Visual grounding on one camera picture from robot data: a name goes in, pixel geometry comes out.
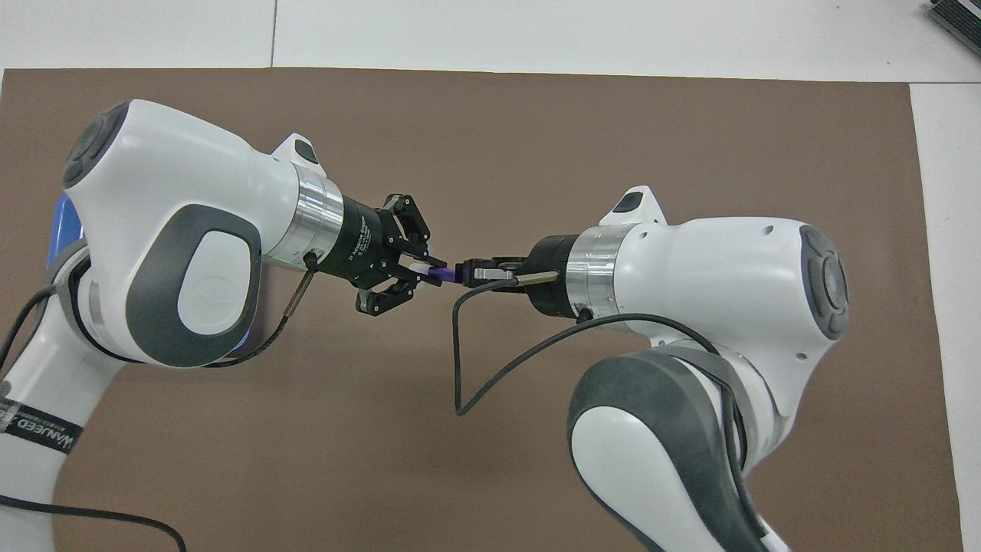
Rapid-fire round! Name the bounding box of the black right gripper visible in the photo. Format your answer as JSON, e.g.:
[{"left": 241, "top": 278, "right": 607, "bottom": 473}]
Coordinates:
[{"left": 455, "top": 233, "right": 587, "bottom": 319}]

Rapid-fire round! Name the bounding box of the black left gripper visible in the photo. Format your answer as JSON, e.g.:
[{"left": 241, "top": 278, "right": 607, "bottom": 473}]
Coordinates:
[{"left": 316, "top": 193, "right": 435, "bottom": 317}]

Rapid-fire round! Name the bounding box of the purple marker pen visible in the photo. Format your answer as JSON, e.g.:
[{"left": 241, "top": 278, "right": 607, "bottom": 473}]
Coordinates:
[{"left": 410, "top": 261, "right": 461, "bottom": 287}]

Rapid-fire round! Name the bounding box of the brown table mat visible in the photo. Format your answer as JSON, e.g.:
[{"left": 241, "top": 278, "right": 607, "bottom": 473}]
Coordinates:
[{"left": 0, "top": 67, "right": 965, "bottom": 552}]

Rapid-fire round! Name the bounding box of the blue plastic tray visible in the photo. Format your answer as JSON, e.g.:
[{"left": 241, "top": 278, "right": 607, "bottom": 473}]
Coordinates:
[{"left": 48, "top": 192, "right": 85, "bottom": 271}]

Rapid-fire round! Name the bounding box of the grey ribbed device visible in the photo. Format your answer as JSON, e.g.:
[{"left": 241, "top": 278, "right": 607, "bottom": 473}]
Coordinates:
[{"left": 926, "top": 0, "right": 981, "bottom": 48}]

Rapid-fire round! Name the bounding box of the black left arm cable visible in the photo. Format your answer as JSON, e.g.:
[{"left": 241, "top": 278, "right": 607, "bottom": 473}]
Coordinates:
[{"left": 0, "top": 251, "right": 320, "bottom": 552}]

